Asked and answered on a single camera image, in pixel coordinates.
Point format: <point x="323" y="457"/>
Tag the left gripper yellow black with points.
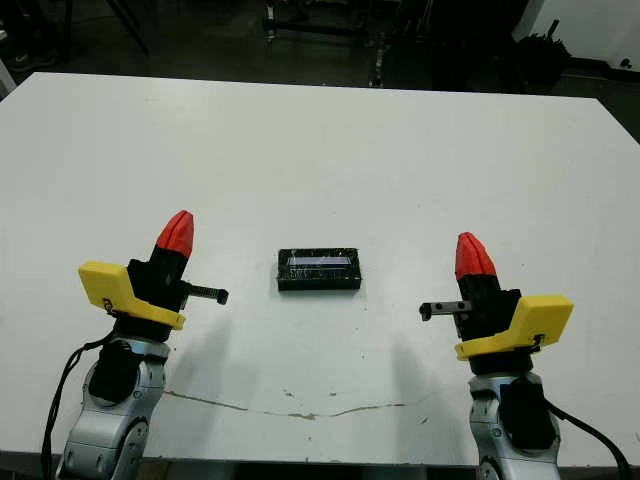
<point x="102" y="285"/>

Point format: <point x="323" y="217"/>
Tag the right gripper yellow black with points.
<point x="540" y="320"/>

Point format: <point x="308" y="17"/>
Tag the glossy black box lid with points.
<point x="320" y="272"/>

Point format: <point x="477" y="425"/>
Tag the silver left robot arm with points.
<point x="107" y="430"/>

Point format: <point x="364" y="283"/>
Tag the slanted black stand leg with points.
<point x="130" y="27"/>

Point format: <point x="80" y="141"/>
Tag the black bag on floor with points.
<point x="544" y="55"/>

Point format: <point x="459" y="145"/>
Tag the white furniture piece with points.
<point x="6" y="70"/>

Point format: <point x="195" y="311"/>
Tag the small black floor object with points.
<point x="625" y="63"/>

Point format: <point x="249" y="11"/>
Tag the black metal cart frame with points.
<point x="320" y="25"/>

